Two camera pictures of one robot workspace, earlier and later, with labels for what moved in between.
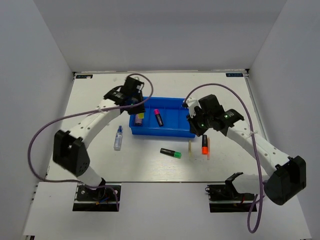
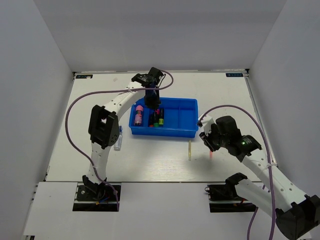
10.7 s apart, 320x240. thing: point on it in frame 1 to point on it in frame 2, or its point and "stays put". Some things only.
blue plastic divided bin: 174,116 stays put
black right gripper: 192,121 to 207,139
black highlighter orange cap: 204,148 to 151,123
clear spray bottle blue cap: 118,141 stays put
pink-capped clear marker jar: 139,117 stays put
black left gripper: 140,108 to 152,104
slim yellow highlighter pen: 190,148 stays put
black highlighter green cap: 177,154 to 156,122
